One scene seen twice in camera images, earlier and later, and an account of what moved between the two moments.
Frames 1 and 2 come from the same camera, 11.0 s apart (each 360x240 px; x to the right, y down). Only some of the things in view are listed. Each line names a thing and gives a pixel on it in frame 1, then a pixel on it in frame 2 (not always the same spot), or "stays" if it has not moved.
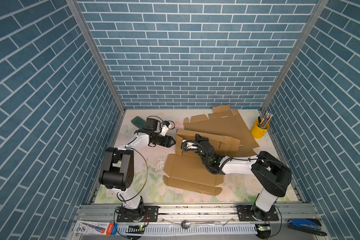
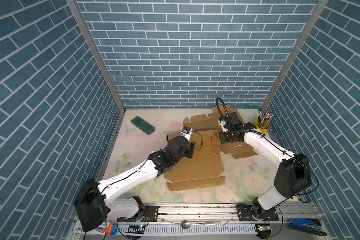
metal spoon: (186, 224) stays
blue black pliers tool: (309, 225) stays
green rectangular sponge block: (138, 122) stays
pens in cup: (264, 123) stays
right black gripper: (200, 140) -> (222, 139)
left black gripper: (166, 140) -> (191, 150)
